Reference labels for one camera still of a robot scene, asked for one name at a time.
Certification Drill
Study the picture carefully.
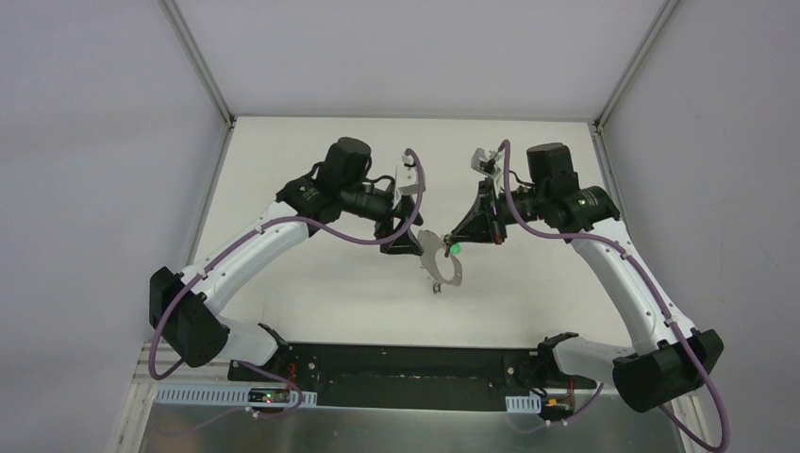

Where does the key with green tag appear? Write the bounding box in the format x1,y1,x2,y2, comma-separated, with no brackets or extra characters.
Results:
442,235,461,258

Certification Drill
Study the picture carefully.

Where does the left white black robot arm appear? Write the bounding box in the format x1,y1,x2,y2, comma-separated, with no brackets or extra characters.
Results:
148,137,425,382

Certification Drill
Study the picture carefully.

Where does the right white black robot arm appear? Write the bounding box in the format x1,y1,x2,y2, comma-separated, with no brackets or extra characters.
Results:
445,142,724,412

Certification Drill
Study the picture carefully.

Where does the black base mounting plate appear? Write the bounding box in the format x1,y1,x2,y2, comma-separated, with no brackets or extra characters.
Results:
263,343,596,411

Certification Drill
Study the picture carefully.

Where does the right circuit board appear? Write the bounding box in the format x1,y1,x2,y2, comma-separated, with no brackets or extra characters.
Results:
540,395,575,422

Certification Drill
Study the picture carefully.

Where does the circuit board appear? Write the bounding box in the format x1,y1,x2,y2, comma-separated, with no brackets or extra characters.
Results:
248,388,292,406
540,395,575,422

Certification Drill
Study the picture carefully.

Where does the left circuit board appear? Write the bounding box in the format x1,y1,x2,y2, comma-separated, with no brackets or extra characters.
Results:
248,388,292,406

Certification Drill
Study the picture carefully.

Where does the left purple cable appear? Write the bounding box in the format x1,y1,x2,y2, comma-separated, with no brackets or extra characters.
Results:
147,147,427,381

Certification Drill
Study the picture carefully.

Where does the purple cable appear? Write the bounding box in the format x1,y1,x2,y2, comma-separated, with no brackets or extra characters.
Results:
147,147,427,381
496,138,732,453

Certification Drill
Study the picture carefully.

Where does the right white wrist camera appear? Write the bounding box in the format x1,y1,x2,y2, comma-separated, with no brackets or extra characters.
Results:
470,147,505,184

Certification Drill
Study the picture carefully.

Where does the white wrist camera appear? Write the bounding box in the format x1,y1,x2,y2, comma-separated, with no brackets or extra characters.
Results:
391,154,421,208
470,147,505,184

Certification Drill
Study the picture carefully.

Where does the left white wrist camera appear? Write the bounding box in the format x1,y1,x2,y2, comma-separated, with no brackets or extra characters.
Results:
391,154,421,208

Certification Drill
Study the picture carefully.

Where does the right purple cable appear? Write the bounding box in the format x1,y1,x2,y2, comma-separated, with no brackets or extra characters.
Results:
496,138,732,453

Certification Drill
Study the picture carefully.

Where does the right white cable duct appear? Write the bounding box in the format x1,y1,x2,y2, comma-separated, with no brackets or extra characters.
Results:
505,394,542,414

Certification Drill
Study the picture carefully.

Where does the white cable duct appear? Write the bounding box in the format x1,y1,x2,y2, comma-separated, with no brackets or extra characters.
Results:
154,384,318,408
505,394,542,414

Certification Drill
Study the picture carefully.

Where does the right aluminium frame post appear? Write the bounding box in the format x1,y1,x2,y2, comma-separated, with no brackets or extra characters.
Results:
593,0,683,133

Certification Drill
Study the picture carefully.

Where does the aluminium frame post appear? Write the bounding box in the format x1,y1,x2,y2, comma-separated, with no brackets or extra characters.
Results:
593,0,683,133
158,0,236,129

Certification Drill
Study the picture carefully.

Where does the left white cable duct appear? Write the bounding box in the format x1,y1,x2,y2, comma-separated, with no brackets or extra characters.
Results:
154,384,318,408

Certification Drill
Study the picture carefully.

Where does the left aluminium frame post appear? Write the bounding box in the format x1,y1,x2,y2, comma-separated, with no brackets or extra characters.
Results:
158,0,236,129

